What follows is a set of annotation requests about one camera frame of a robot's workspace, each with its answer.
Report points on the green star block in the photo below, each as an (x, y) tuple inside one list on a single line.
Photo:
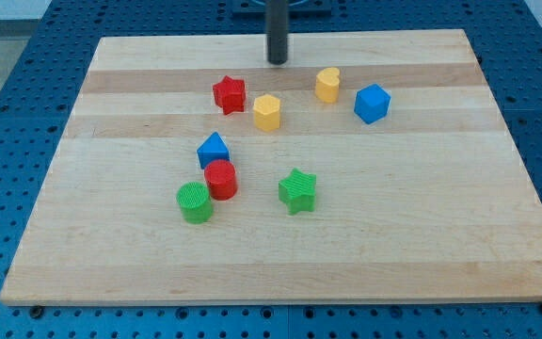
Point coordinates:
[(298, 191)]

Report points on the blue triangle block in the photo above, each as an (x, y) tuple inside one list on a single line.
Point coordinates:
[(213, 148)]

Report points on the red star block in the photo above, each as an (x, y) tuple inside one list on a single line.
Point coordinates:
[(230, 95)]

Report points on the red cylinder block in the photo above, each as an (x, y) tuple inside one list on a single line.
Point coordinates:
[(220, 177)]

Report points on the yellow hexagon block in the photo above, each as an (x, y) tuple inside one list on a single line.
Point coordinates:
[(266, 112)]

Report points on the green cylinder block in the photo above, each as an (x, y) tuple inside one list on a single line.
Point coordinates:
[(195, 202)]

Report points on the light wooden board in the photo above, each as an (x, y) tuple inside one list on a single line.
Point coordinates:
[(430, 204)]

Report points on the yellow heart block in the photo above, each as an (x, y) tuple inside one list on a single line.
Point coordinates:
[(327, 85)]

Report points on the blue cube block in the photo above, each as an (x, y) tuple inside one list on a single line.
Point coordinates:
[(372, 103)]

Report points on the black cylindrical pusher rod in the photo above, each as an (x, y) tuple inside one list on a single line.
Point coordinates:
[(276, 31)]

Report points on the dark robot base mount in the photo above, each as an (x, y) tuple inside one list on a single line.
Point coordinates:
[(256, 8)]

